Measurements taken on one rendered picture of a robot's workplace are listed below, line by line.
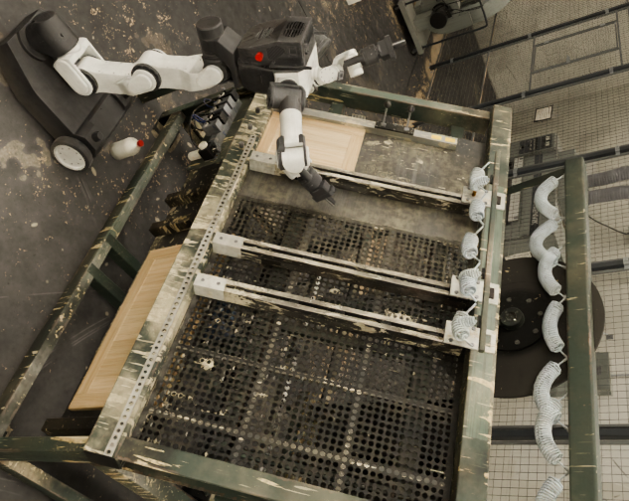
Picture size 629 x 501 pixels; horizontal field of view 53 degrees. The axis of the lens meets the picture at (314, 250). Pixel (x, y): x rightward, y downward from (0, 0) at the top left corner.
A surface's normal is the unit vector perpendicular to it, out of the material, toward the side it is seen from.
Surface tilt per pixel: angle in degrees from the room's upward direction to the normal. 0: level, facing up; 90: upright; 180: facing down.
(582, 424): 90
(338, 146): 57
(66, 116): 0
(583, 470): 90
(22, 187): 0
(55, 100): 0
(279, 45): 90
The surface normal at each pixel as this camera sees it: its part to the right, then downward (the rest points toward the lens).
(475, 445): 0.06, -0.62
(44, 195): 0.85, -0.15
